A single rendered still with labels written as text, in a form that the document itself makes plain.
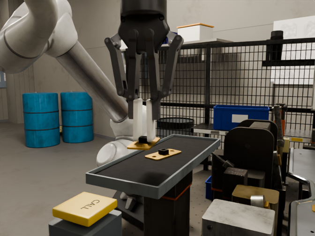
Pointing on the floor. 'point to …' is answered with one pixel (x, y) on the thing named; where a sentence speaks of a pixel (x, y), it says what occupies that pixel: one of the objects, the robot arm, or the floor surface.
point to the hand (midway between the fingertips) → (144, 119)
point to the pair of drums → (84, 105)
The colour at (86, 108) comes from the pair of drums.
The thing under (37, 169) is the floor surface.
